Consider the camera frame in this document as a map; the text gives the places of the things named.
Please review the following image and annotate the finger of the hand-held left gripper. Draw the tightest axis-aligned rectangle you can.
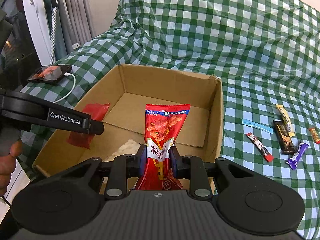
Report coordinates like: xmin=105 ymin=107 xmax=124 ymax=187
xmin=83 ymin=118 xmax=104 ymax=136

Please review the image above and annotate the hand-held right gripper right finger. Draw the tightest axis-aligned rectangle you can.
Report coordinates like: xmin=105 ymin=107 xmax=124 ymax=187
xmin=170 ymin=147 xmax=240 ymax=198

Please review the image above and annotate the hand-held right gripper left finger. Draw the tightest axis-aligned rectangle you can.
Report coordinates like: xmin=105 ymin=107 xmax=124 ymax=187
xmin=75 ymin=145 xmax=148 ymax=199

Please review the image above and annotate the red square snack packet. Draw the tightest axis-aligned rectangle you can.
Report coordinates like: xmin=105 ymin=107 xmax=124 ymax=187
xmin=66 ymin=102 xmax=111 ymax=150

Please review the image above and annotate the large red chips bag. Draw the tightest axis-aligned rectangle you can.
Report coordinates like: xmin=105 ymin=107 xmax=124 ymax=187
xmin=136 ymin=104 xmax=191 ymax=191

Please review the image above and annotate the brown cardboard box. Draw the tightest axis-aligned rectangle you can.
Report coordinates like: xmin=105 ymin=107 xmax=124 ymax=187
xmin=32 ymin=64 xmax=224 ymax=195

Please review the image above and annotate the light blue strip packet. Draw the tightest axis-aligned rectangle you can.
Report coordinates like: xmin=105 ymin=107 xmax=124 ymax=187
xmin=242 ymin=119 xmax=273 ymax=133

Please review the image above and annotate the dark brown chocolate bar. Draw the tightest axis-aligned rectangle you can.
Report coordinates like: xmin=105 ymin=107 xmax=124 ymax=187
xmin=272 ymin=120 xmax=295 ymax=155

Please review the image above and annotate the cream yellow snack bar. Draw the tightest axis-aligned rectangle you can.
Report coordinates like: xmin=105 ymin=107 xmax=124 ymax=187
xmin=276 ymin=104 xmax=293 ymax=137

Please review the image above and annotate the purple chocolate bar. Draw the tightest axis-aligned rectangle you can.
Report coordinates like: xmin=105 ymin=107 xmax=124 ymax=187
xmin=286 ymin=142 xmax=309 ymax=170

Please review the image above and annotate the person's left hand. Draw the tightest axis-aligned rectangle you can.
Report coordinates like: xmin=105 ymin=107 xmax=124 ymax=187
xmin=0 ymin=141 xmax=23 ymax=196

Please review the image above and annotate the black smartphone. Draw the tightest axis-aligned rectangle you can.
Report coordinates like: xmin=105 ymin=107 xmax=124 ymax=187
xmin=27 ymin=65 xmax=73 ymax=83

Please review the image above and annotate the red black stick packet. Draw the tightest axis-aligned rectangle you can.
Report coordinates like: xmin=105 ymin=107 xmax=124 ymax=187
xmin=246 ymin=132 xmax=273 ymax=162

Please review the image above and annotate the grey curtain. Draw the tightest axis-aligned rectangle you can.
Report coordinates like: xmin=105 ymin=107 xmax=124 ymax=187
xmin=54 ymin=0 xmax=95 ymax=55

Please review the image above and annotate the green checked bed cover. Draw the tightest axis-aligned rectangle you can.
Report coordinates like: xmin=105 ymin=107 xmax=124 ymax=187
xmin=19 ymin=0 xmax=320 ymax=240

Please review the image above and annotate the small orange candy packet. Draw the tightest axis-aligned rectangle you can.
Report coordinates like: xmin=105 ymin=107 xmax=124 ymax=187
xmin=309 ymin=127 xmax=320 ymax=144

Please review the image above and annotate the white charging cable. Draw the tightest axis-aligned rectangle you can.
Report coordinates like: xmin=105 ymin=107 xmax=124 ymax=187
xmin=54 ymin=72 xmax=77 ymax=103

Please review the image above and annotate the braided grey cord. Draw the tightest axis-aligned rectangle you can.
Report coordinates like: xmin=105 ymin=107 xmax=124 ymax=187
xmin=49 ymin=4 xmax=60 ymax=65

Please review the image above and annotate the white window frame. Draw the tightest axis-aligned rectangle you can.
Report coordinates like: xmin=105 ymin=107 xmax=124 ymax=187
xmin=20 ymin=0 xmax=54 ymax=67

